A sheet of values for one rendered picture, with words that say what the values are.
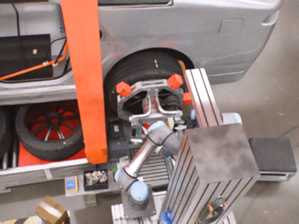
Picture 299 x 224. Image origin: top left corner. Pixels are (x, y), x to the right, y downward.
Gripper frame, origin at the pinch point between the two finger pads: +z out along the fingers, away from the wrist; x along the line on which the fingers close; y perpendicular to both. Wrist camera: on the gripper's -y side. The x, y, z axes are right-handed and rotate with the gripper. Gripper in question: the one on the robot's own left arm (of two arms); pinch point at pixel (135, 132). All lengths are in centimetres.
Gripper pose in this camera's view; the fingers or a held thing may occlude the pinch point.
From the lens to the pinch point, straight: 287.7
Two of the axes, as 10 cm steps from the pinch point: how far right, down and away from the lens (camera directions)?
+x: 5.7, -6.7, 4.8
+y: -0.8, 5.4, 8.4
